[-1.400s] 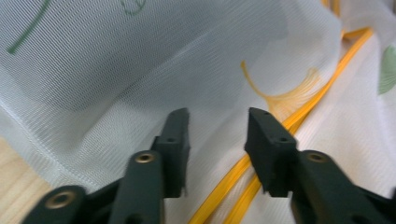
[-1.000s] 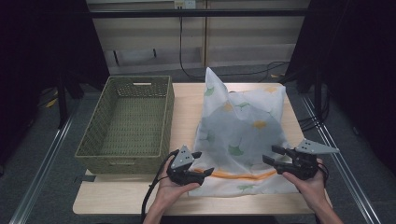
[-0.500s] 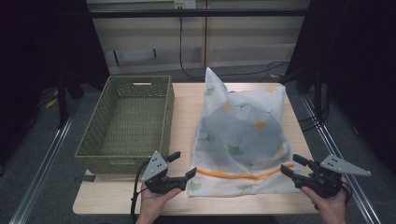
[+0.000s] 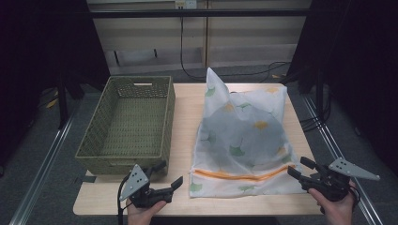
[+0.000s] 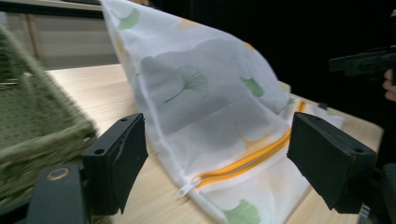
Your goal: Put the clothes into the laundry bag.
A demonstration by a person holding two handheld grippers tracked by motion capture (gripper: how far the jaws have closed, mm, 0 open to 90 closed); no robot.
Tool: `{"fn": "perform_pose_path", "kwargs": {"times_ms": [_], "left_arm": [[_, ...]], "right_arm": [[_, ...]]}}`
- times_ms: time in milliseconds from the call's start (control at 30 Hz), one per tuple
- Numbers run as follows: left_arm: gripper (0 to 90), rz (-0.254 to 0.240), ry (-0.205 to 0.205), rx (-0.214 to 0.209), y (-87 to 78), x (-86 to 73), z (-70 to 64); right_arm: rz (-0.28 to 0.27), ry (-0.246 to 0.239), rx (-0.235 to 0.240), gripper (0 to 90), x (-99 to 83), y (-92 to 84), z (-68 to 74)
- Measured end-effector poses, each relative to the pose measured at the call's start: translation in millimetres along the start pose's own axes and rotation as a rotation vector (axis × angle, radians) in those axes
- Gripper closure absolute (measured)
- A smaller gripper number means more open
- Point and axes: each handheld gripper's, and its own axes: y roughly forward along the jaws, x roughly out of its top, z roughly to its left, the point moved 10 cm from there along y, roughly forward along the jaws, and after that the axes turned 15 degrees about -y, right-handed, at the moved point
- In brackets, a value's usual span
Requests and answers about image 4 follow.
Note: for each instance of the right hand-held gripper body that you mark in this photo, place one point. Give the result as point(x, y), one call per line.
point(331, 186)

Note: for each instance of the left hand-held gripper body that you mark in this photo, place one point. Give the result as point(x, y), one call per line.
point(147, 195)

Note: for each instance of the white leaf-print laundry bag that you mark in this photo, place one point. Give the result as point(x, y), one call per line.
point(266, 187)

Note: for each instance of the green woven basket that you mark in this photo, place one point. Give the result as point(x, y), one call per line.
point(134, 125)

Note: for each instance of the person's left hand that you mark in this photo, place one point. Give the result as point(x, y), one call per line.
point(140, 216)

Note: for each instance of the person's right hand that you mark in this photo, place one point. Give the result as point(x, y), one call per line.
point(339, 212)

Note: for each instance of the dark table edge clip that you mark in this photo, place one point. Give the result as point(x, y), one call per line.
point(86, 179)

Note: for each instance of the black curtain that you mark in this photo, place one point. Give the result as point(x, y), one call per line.
point(359, 62)
point(37, 56)

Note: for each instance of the black metal stand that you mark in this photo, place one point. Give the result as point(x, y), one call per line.
point(62, 106)

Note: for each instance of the yellow floor tape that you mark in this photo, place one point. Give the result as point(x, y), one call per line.
point(51, 103)

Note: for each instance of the white power outlet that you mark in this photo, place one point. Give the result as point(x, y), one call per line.
point(186, 3)

